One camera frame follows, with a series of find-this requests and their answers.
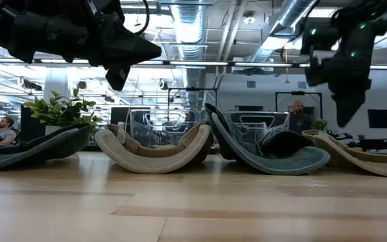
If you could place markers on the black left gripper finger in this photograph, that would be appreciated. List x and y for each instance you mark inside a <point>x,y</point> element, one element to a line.
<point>118,77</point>
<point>129,48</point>

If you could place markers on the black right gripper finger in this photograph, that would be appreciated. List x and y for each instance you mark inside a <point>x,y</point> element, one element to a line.
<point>315,74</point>
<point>346,111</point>

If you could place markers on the beige cap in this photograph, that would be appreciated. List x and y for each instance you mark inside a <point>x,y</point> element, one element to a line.
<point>365,161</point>
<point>153,163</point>

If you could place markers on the dark green cap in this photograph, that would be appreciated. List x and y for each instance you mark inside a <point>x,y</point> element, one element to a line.
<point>281,161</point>
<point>29,151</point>

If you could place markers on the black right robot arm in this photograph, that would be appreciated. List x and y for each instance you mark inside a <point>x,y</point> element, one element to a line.
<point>375,10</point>

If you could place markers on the small leafy plant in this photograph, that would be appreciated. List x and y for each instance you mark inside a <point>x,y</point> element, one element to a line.
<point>319,125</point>

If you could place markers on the black desk monitor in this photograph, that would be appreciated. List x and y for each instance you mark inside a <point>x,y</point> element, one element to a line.
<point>119,116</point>

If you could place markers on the black workbench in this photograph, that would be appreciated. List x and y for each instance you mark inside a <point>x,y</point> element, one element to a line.
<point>381,144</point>

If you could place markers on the green potted plant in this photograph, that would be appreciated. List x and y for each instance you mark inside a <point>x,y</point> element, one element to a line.
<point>62,111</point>

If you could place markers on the long ceiling light strip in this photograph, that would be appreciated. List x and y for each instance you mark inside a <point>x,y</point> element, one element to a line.
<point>197,63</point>

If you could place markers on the clear plastic bin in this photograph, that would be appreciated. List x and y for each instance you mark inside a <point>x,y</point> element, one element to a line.
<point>247,127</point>
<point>166,127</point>

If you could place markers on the round ceiling fixture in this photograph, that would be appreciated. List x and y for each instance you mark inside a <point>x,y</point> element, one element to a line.
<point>249,18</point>

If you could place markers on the black cabinet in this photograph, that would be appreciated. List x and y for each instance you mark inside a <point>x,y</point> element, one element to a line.
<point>32,124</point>

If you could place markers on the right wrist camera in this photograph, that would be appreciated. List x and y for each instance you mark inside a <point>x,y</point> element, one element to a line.
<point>319,40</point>

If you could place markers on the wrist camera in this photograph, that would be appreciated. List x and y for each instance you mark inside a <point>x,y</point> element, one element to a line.
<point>106,8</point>
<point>319,40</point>

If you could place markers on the black wall monitor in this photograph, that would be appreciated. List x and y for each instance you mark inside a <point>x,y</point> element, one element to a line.
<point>381,118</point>

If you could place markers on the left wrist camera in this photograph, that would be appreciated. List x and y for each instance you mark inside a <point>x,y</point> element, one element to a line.
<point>106,8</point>

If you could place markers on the silver ribbed ventilation duct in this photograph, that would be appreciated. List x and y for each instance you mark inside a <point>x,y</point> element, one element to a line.
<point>190,20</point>
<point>294,13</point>

